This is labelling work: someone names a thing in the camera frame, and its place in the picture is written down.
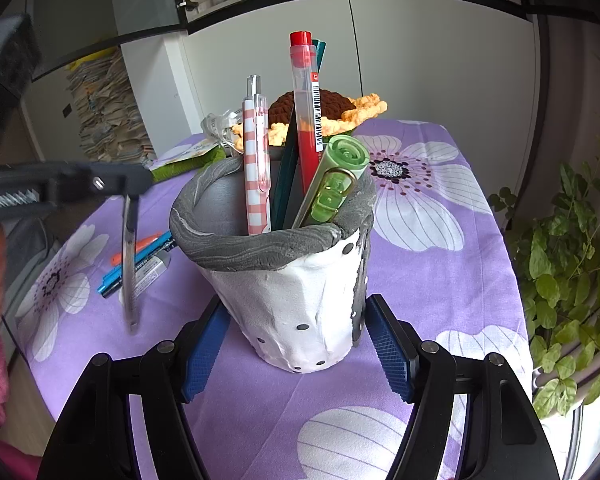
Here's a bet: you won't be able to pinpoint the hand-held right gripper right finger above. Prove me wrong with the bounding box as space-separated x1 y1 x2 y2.
367 294 561 480

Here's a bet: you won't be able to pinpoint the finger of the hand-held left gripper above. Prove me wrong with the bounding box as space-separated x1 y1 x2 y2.
0 161 152 226

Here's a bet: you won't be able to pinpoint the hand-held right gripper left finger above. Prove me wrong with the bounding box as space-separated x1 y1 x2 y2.
37 295 231 480

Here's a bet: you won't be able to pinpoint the orange pen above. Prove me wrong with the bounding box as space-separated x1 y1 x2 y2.
111 231 163 266

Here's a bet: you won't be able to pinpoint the white translucent pen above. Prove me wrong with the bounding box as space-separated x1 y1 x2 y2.
121 194 142 335

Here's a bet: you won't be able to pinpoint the grey white pen holder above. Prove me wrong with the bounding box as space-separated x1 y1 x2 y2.
169 157 377 375

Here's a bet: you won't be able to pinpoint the blue pen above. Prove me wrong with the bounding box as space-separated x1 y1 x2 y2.
97 232 176 295

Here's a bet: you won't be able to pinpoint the light green pen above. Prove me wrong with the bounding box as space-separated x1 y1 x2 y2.
292 134 370 228

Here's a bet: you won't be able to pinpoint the dark teal pen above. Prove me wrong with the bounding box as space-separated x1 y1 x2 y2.
271 37 329 232

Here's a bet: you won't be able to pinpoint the red pen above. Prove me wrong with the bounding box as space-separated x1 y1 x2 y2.
289 31 328 196

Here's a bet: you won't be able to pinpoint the pile of books and papers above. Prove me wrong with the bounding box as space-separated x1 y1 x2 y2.
65 47 156 163

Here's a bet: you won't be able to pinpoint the purple floral tablecloth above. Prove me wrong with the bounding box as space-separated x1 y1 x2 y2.
15 119 536 480

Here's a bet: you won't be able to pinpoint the green crochet stem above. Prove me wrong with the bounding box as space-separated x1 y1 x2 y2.
150 157 221 183

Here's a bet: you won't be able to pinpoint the white greeting card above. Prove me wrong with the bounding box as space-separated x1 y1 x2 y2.
147 141 218 166

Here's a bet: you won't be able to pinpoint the grey glass cabinet door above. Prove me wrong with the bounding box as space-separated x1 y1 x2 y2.
27 0 187 83

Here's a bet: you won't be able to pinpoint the clear ribbon bow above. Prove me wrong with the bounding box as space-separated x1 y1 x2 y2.
201 110 241 143

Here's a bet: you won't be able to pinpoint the green potted plant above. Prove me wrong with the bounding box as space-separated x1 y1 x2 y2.
490 50 600 421

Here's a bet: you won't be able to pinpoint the white bookcase cabinet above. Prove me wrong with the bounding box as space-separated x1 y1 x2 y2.
115 0 548 161

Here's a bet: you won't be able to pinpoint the crochet sunflower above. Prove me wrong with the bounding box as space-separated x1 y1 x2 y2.
230 89 388 153

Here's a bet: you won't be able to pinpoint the person's pink trousers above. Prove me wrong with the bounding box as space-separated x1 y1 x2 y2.
0 432 43 480

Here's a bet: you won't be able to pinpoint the pale pink curtain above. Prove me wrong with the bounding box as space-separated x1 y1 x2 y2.
535 10 600 241

